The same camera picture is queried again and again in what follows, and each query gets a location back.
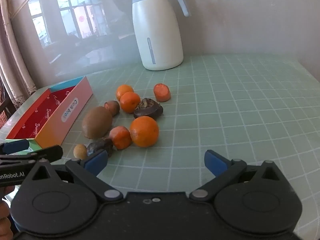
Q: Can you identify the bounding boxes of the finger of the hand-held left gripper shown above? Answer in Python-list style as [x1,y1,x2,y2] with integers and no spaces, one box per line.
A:
[0,145,63,168]
[0,139,29,155]

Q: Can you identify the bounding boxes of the colourful cardboard box red lining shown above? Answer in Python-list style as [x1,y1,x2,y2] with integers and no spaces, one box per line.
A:
[5,76,93,153]

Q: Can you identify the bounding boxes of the small brown chestnut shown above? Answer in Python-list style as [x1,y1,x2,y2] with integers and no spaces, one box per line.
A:
[104,100,120,117]

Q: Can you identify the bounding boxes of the wooden chair orange cushions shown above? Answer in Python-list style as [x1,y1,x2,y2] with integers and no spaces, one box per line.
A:
[0,80,12,128]

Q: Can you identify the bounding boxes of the white thermos jug grey lid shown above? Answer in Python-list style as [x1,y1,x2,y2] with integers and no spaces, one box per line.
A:
[130,0,191,71]

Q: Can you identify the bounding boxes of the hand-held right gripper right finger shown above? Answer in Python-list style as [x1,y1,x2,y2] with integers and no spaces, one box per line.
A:
[189,150,292,202]

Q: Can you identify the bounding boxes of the carrot piece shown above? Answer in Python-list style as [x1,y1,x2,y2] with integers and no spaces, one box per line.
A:
[109,126,132,150]
[153,83,171,102]

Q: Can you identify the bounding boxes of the brown kiwi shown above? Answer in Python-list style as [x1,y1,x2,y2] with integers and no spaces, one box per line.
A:
[82,106,113,139]

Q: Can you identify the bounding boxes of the person's left hand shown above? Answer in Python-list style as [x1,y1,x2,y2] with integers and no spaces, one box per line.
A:
[0,185,15,240]

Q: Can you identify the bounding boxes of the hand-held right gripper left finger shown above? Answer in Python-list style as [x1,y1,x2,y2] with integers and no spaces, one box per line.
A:
[25,149,123,202]

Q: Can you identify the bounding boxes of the dark water chestnut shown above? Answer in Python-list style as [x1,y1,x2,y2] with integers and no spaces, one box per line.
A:
[86,138,114,158]
[133,98,164,120]

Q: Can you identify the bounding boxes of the medium tangerine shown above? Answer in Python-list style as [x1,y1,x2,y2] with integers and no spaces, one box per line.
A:
[120,92,141,113]

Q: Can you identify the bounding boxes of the beige lace curtain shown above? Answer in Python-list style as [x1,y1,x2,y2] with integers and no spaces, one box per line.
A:
[0,0,38,108]

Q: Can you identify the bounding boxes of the small tangerine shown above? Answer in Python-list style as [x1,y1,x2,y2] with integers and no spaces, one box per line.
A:
[116,84,134,101]

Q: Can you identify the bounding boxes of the small tan potato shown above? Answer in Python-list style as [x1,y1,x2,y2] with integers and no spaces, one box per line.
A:
[73,144,88,160]

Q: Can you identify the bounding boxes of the large tangerine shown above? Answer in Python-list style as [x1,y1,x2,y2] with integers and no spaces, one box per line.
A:
[129,116,160,147]

